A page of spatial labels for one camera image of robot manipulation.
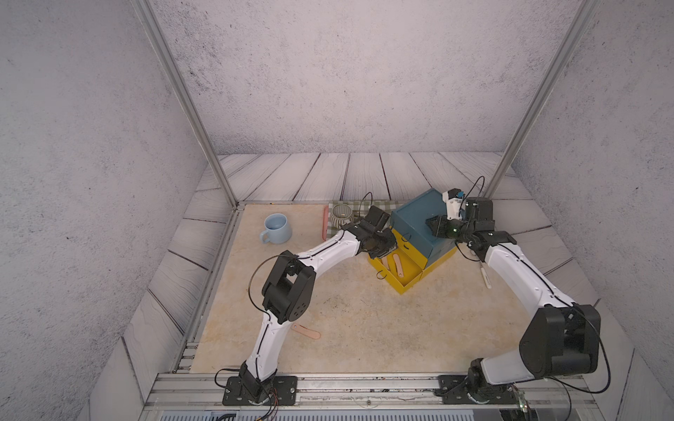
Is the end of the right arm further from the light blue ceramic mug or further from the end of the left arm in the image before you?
the light blue ceramic mug

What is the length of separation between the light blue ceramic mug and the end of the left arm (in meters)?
0.39

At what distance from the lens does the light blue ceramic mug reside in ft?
3.41

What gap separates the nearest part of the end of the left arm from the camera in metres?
0.71
